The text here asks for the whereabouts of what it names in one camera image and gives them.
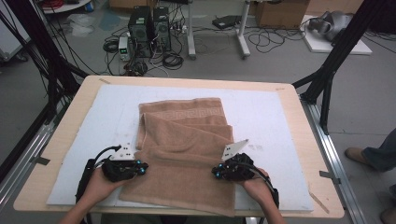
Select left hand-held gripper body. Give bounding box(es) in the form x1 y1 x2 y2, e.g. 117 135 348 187
101 142 141 183

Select clear plastic sheet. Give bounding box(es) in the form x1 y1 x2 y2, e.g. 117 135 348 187
66 13 96 36

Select grey bag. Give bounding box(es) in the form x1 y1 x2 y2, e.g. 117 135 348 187
307 10 354 43

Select person's right hand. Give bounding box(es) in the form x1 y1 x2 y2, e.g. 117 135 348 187
239 167 276 208

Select white foam mat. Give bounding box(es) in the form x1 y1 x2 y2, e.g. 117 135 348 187
46 83 315 213

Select round white table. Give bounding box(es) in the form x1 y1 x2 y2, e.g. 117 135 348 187
40 0 92 15

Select grey power supply unit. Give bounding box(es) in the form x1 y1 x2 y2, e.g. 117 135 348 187
118 36 132 62

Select thin wooden stick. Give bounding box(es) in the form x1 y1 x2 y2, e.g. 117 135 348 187
308 190 331 215

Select white floor board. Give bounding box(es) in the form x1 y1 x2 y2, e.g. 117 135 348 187
300 14 373 56

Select white desk frame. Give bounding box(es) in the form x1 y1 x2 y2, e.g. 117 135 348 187
186 0 251 61

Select large black computer tower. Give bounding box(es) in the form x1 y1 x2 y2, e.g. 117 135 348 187
127 5 154 59

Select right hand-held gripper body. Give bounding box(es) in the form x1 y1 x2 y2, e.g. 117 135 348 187
221 138 260 181

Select loose black floor cables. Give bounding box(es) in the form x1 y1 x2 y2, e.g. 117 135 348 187
247 26 307 54

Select grey metal bracket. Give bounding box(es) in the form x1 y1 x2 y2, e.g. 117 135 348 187
318 170 342 185

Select strip of grey tape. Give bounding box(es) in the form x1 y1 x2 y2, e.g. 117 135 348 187
31 156 50 166

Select slim black computer tower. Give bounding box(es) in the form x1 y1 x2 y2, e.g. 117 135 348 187
152 7 172 52

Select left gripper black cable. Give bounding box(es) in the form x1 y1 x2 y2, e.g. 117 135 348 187
75 145 122 203

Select aluminium rail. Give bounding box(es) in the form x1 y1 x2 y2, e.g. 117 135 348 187
0 102 68 213
300 96 370 224

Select coiled black cable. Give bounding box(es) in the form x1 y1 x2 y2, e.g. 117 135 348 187
162 52 185 71

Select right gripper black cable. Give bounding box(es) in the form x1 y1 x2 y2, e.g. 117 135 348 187
246 161 280 209

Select black metal frame strut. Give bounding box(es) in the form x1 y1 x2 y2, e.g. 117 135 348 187
0 0 90 125
291 0 396 135

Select brown cardboard box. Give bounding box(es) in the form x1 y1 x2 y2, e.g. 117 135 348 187
255 0 311 30

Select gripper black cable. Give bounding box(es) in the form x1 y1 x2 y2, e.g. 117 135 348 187
75 145 122 203
246 161 280 209

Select person's left hand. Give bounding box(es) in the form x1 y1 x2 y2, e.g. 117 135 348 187
78 167 134 206

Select beige towel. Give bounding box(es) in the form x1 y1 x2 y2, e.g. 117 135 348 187
119 97 236 217

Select flat black box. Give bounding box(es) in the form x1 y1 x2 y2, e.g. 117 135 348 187
212 14 242 31

